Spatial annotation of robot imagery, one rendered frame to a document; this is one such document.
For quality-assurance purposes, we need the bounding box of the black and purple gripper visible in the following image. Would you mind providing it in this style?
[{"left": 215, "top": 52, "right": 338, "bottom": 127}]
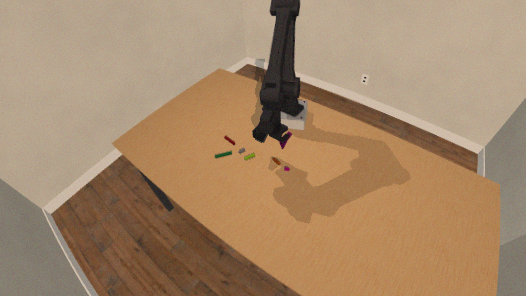
[{"left": 269, "top": 117, "right": 292, "bottom": 149}]

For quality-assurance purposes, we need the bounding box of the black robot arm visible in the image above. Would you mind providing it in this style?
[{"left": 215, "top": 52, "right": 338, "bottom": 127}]
[{"left": 252, "top": 0, "right": 304, "bottom": 143}]

